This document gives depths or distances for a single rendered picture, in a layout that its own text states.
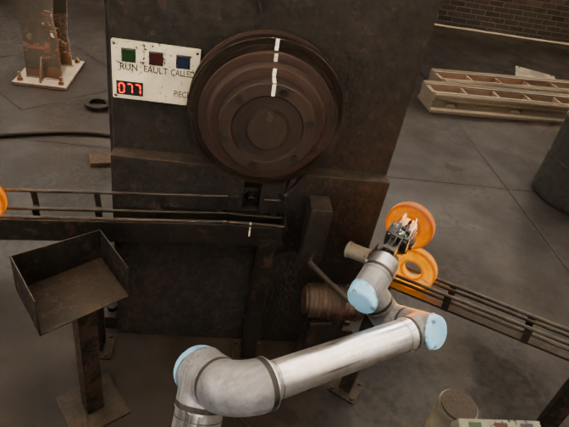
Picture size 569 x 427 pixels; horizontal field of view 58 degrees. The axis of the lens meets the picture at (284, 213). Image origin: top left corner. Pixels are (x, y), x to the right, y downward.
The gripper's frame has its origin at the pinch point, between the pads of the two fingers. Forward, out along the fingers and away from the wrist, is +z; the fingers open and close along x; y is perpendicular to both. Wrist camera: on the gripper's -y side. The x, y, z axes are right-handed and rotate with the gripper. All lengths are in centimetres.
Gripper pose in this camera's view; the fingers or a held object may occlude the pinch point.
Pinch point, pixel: (411, 220)
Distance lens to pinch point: 167.9
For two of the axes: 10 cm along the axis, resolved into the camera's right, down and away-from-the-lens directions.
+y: 0.1, -6.5, -7.6
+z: 5.4, -6.4, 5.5
